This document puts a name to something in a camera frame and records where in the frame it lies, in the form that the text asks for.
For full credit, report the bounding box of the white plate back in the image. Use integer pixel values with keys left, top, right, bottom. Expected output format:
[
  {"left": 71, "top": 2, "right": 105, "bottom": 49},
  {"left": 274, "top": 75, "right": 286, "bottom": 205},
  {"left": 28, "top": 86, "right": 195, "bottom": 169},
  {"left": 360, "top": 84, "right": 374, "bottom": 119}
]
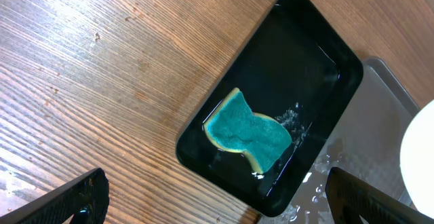
[{"left": 399, "top": 102, "right": 434, "bottom": 218}]

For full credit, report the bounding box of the brown serving tray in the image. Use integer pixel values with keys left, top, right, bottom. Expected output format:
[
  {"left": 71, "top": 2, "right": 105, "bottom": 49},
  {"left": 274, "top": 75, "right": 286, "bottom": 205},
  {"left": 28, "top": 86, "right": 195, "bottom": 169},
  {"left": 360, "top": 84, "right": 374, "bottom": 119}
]
[{"left": 259, "top": 57, "right": 420, "bottom": 223}]

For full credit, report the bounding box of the yellow green sponge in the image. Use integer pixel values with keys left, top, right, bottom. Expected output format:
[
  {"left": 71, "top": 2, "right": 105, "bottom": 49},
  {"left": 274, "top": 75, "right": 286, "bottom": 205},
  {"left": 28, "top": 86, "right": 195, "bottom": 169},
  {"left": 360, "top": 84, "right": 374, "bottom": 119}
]
[{"left": 203, "top": 88, "right": 292, "bottom": 174}]

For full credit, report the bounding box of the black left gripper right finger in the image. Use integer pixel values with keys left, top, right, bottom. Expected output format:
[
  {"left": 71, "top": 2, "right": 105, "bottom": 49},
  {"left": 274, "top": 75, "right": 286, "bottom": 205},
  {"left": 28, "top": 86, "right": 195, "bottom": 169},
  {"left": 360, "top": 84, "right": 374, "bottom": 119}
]
[{"left": 325, "top": 167, "right": 433, "bottom": 224}]

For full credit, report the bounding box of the black water tray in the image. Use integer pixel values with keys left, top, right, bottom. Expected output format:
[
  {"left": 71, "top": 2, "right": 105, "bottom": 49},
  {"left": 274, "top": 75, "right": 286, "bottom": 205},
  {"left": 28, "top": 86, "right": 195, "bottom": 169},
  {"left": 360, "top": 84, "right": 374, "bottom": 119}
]
[{"left": 176, "top": 0, "right": 363, "bottom": 217}]

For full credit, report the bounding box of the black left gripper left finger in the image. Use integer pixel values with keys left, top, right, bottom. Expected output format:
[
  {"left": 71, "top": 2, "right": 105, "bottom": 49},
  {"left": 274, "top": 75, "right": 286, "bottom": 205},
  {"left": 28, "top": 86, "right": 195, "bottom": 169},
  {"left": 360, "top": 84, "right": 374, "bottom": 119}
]
[{"left": 1, "top": 168, "right": 110, "bottom": 224}]

